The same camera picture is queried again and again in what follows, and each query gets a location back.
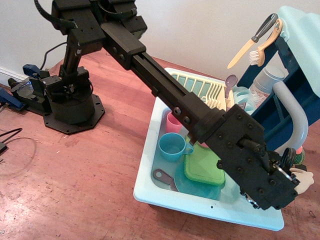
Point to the grey toy faucet with lever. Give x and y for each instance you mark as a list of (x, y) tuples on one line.
[(297, 114)]

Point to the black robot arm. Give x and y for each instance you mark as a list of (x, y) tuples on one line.
[(263, 176)]

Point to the pink toy cup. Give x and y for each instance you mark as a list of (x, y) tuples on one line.
[(172, 124)]

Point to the teal toy cup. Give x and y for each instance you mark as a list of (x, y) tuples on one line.
[(173, 146)]

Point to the light blue toy sink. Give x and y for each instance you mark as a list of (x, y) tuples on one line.
[(230, 205)]

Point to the cream dish drying rack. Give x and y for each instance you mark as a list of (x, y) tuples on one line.
[(210, 90)]

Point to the green toy plate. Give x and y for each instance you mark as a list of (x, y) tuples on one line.
[(201, 166)]

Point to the teal toy plate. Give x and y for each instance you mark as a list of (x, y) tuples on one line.
[(200, 189)]

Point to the purple toy spoon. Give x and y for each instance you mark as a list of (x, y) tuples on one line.
[(230, 82)]

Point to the purple toy spatula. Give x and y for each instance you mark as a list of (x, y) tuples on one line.
[(242, 105)]

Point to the clear plastic bottle grey cap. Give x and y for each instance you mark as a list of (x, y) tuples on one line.
[(263, 83)]

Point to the tan toy dish brush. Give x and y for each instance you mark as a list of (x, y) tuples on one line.
[(257, 57)]

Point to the blue clamp on table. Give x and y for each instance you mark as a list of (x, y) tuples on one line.
[(25, 90)]

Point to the green and orange toy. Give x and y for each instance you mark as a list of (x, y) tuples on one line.
[(300, 156)]

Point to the blue and teal shelf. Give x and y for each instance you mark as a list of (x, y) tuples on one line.
[(298, 47)]

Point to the beige toy jug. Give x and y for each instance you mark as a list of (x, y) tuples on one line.
[(306, 179)]

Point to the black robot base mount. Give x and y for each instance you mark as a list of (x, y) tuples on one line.
[(73, 106)]

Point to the toy knife grey handle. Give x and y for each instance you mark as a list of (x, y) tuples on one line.
[(263, 29)]

